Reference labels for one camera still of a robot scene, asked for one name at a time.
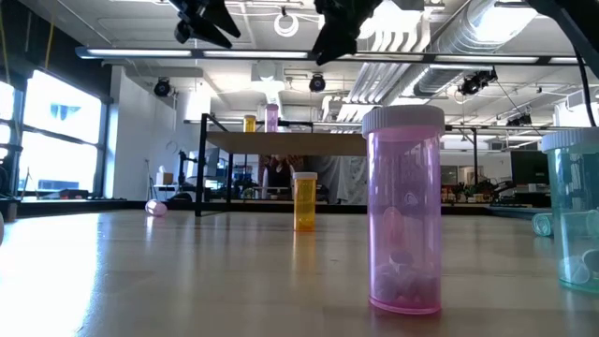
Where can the black computer monitor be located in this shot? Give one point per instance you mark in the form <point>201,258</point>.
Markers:
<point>526,167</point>

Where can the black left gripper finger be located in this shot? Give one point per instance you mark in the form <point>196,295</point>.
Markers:
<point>206,32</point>
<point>220,16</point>

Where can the silver ventilation duct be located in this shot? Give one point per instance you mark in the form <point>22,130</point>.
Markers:
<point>468,37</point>

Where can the black background robot arm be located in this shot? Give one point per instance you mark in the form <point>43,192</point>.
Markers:
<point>181,173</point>

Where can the black ceiling camera cluster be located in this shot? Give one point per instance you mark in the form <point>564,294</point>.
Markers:
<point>477,82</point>
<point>519,121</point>

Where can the purple medicine bottle white cap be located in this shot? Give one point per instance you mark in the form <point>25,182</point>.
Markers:
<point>271,119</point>
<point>404,210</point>

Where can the person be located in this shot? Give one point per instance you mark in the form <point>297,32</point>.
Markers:
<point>279,178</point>

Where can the long ceiling light bar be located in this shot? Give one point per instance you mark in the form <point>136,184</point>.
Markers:
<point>140,53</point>

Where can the white hanging cloth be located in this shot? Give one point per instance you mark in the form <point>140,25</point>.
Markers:
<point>341,180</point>

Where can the black ceiling spotlight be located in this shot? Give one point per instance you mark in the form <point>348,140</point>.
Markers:
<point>162,87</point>
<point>317,83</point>

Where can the orange medicine bottle white cap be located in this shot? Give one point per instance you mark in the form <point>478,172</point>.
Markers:
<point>304,201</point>
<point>249,124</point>

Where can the wooden shelf black metal frame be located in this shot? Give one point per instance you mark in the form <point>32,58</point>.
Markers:
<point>290,142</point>

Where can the small pink ball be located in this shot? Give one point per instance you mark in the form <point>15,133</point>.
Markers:
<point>156,208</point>

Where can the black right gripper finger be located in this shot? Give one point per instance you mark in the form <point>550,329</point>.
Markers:
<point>327,44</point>
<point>353,35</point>

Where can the cardboard box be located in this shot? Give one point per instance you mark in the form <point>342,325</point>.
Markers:
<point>165,179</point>

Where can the large bright window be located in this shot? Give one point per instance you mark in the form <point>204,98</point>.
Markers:
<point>61,131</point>

